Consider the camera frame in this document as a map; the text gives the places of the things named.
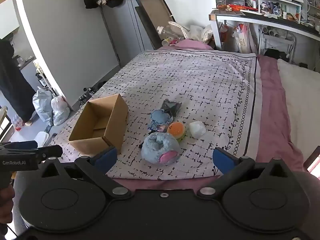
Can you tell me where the white plastic bag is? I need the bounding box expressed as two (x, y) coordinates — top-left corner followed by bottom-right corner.
(51, 93), (71, 126)

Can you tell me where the brown leaning board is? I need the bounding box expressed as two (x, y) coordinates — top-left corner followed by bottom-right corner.
(135, 0), (176, 50)

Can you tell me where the grey plush toy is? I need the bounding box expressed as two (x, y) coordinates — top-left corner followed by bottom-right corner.
(141, 132), (182, 166)

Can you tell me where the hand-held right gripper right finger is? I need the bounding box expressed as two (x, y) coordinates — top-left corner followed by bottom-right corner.
(197, 147), (291, 198)

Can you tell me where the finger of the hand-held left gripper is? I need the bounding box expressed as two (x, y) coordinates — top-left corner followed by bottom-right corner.
(0, 141), (38, 152)
(37, 144), (63, 160)

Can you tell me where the metal wire rack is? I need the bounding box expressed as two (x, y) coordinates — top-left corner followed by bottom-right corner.
(257, 26), (297, 63)

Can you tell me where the white duvet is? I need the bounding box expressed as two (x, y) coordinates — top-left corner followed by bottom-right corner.
(276, 58), (320, 164)

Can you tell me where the brown cardboard box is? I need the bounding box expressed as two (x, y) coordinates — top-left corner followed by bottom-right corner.
(68, 93), (129, 155)

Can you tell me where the white shelf rack with items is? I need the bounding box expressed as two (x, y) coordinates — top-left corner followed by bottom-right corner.
(209, 9), (320, 52)

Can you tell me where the dark grey soft packet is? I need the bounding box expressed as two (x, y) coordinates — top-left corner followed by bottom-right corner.
(161, 99), (183, 117)

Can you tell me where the clear crumpled plastic bag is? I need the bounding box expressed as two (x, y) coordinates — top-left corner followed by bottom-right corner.
(168, 21), (213, 43)

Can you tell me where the grey door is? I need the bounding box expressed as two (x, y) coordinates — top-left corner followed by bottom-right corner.
(124, 0), (162, 51)

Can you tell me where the blue packet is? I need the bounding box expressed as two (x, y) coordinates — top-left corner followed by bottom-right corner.
(149, 109), (174, 132)

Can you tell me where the white black-patterned blanket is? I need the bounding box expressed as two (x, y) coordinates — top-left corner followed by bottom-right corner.
(49, 49), (258, 181)

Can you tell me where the grey plastic bag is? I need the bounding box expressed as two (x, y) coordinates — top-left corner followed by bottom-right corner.
(32, 86), (54, 127)

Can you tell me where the black long garment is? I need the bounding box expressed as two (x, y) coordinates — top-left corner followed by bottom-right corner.
(0, 38), (38, 126)

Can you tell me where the person's left hand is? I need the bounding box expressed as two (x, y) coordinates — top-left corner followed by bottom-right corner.
(0, 184), (15, 227)

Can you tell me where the clear plastic bottle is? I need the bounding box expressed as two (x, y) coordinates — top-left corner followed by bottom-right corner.
(156, 25), (176, 39)

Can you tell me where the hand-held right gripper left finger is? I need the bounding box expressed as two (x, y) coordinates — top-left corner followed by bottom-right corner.
(40, 147), (132, 199)

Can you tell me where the white soft ball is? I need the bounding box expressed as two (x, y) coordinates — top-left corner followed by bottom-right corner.
(189, 121), (206, 139)

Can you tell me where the watermelon slice toy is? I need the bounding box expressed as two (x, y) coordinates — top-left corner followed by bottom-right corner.
(167, 122), (186, 140)

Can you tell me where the white desk riser shelf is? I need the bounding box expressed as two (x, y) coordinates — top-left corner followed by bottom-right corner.
(257, 0), (303, 14)

